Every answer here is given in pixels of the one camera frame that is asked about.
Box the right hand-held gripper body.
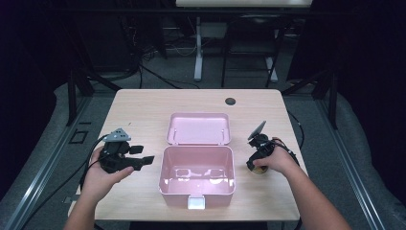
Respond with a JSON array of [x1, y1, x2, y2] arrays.
[[247, 120, 276, 165]]

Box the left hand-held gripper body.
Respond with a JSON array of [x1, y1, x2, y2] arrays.
[[99, 127, 144, 175]]

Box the pink plastic box with lid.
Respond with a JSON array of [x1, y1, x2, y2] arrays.
[[158, 112, 237, 211]]

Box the person's right hand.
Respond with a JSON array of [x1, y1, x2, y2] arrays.
[[253, 145, 300, 177]]

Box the person's left hand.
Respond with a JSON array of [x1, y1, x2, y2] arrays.
[[81, 147, 135, 200]]

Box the black metal stand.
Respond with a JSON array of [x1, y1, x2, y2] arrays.
[[65, 68, 123, 127], [282, 68, 340, 130]]

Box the white desk leg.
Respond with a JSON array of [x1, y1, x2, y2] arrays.
[[265, 57, 279, 83], [193, 15, 204, 82]]

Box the black chair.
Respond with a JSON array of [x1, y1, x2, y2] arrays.
[[220, 13, 286, 89]]

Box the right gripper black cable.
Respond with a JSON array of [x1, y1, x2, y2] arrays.
[[271, 137, 301, 167]]

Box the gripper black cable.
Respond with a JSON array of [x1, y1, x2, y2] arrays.
[[18, 133, 109, 229], [271, 137, 301, 167]]

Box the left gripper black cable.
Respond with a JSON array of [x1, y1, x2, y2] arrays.
[[18, 133, 109, 229]]

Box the black cable at table edge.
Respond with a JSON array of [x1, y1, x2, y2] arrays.
[[287, 111, 305, 150]]

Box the black floor cables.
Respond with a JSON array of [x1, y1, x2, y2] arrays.
[[127, 18, 200, 90]]

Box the aluminium floor rail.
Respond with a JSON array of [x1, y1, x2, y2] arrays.
[[315, 99, 388, 230], [2, 95, 94, 230]]

